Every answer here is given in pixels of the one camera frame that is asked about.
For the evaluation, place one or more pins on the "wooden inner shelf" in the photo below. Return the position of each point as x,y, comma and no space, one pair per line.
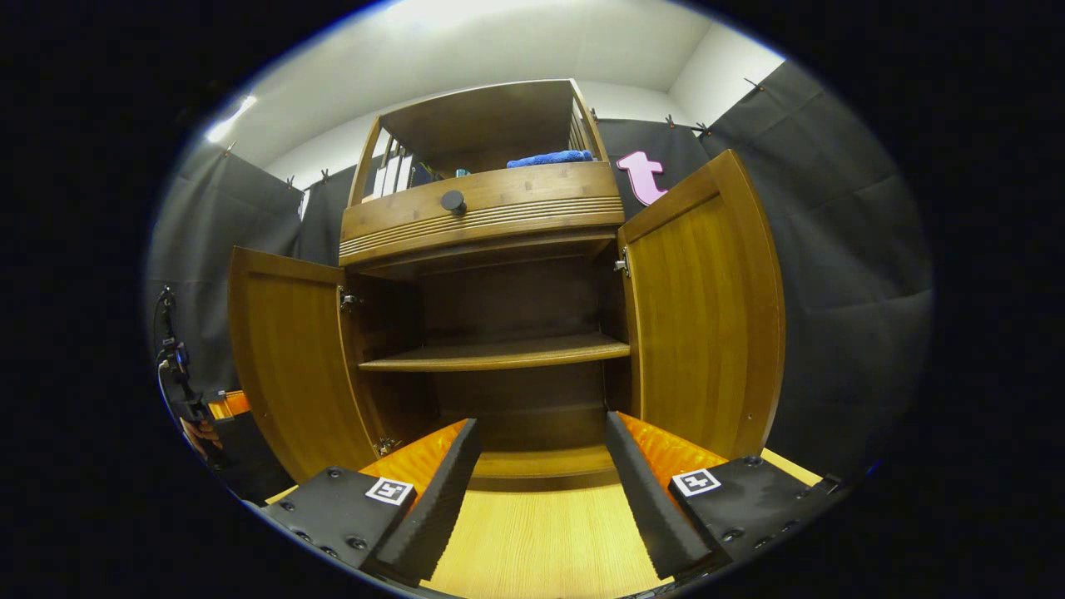
499,353

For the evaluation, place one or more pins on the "blue towel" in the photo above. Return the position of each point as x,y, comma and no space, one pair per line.
549,158

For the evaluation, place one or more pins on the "black round drawer knob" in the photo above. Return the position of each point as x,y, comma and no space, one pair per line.
453,201

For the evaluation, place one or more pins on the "metal door hinge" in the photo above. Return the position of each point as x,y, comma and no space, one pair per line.
386,447
622,264
349,298

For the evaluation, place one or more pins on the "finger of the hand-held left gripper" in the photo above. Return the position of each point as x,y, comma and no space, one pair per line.
231,403

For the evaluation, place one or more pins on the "wooden double-door shoe cabinet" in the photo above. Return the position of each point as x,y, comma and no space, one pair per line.
507,299

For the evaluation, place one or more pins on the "dark blue book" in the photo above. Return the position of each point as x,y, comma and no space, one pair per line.
423,173

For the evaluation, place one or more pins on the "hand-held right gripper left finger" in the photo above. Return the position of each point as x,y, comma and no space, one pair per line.
437,516

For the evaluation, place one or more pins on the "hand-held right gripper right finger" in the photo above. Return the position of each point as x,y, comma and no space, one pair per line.
653,516

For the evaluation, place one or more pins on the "white book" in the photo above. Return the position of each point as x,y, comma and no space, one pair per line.
392,176
404,173
379,183

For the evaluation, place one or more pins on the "wooden cabinet door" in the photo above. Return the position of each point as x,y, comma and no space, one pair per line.
707,316
291,358

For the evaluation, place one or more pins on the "black backdrop cloth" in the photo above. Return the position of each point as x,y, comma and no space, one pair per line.
849,274

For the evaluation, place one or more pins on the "ribbed wooden drawer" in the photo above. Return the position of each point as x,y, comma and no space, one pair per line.
532,195

